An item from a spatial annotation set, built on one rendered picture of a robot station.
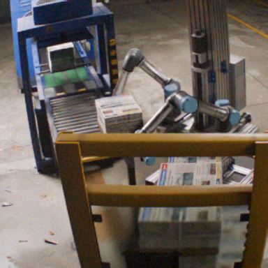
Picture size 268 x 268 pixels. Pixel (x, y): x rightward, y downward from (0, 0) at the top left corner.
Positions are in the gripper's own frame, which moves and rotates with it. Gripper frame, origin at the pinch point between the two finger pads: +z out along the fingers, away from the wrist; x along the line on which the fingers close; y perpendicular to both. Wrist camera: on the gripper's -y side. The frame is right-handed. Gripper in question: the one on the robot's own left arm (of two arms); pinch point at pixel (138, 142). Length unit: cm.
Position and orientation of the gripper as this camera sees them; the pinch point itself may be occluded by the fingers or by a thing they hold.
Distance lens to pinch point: 387.1
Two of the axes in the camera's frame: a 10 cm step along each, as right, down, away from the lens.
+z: -2.4, -4.3, 8.7
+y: -0.8, -8.9, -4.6
